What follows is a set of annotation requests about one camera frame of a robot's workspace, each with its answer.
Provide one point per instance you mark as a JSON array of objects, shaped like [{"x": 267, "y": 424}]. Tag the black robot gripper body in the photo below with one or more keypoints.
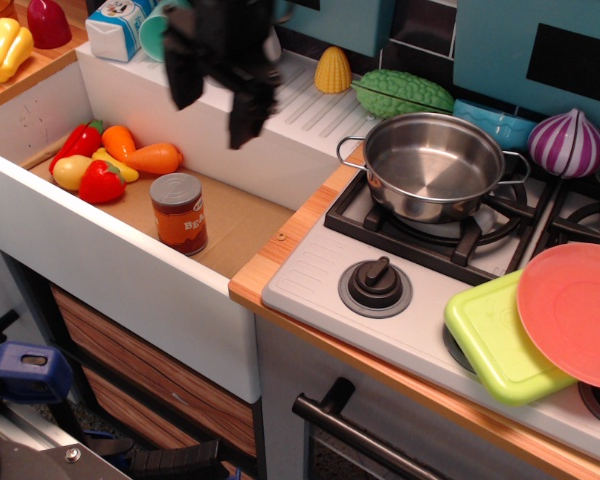
[{"x": 229, "y": 37}]

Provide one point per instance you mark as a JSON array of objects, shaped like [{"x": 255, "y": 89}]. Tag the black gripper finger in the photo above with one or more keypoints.
[
  {"x": 250, "y": 110},
  {"x": 181, "y": 64}
]

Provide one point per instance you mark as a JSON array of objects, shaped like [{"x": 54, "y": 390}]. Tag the orange toy bean can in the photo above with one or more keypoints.
[{"x": 179, "y": 212}]

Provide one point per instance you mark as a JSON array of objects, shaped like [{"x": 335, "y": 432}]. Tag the stainless steel pot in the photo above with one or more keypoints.
[{"x": 431, "y": 168}]

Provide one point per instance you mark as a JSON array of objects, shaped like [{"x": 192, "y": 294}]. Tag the grey toy faucet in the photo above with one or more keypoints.
[{"x": 272, "y": 47}]

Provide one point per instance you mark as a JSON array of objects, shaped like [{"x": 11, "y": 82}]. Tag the teal plastic cup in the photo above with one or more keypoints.
[{"x": 153, "y": 28}]

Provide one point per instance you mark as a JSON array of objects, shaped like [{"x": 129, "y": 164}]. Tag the toy milk carton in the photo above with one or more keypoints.
[{"x": 113, "y": 29}]

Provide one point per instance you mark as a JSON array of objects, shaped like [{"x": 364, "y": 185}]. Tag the yellow toy corn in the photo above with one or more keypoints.
[{"x": 333, "y": 74}]

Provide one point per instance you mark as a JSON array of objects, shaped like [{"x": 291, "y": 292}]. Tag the orange toy carrot lower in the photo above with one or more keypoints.
[{"x": 159, "y": 159}]

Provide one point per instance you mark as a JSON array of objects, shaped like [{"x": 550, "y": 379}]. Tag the orange toy carrot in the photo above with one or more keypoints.
[
  {"x": 118, "y": 142},
  {"x": 159, "y": 159}
]

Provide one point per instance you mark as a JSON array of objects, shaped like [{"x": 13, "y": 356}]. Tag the orange toy carrot upper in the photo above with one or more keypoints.
[{"x": 118, "y": 142}]

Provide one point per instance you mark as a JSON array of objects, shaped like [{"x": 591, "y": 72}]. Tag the brown cardboard sheet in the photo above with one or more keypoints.
[{"x": 238, "y": 223}]

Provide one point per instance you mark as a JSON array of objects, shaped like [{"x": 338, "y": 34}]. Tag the red toy chili pepper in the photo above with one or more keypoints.
[{"x": 84, "y": 140}]

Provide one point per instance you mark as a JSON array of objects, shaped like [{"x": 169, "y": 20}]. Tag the green toy bitter gourd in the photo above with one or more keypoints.
[{"x": 387, "y": 93}]

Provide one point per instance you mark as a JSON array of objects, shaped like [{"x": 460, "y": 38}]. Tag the yellow toy banana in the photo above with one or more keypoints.
[{"x": 129, "y": 174}]

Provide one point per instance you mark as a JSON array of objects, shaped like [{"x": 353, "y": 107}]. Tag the dark red toy dome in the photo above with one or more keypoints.
[{"x": 48, "y": 24}]

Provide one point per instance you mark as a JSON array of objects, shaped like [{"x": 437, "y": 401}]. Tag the red toy bell pepper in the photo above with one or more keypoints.
[{"x": 102, "y": 182}]

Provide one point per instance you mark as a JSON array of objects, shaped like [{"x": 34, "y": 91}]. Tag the yellow toy potato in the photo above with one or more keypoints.
[{"x": 69, "y": 171}]

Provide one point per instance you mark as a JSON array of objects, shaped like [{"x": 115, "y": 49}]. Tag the yellow toy bell pepper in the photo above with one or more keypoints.
[{"x": 16, "y": 45}]

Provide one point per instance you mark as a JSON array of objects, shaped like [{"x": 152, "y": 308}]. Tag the white toy sink basin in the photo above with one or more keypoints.
[{"x": 170, "y": 300}]

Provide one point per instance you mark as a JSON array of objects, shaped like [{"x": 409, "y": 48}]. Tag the black stove knob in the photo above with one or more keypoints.
[{"x": 375, "y": 289}]

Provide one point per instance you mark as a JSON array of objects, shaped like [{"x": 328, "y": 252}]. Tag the blue toy bowl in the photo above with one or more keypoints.
[{"x": 509, "y": 131}]

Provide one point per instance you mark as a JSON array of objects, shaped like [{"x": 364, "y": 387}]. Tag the black stove grate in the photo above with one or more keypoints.
[{"x": 520, "y": 219}]

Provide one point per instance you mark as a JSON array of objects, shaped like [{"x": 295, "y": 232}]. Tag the wooden drawer front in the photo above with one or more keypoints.
[{"x": 153, "y": 393}]

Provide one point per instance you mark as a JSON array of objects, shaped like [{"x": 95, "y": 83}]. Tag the lime green plastic lid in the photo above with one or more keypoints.
[{"x": 485, "y": 324}]

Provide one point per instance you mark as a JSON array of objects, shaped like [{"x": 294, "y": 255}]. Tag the purple toy onion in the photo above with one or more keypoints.
[{"x": 566, "y": 145}]

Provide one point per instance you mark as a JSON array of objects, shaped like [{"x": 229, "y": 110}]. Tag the blue clamp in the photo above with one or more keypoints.
[{"x": 32, "y": 374}]

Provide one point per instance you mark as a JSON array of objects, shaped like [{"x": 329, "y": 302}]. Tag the pink plastic plate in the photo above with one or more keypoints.
[{"x": 558, "y": 299}]

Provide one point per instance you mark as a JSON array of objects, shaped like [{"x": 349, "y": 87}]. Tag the black oven door handle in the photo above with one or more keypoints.
[{"x": 326, "y": 414}]

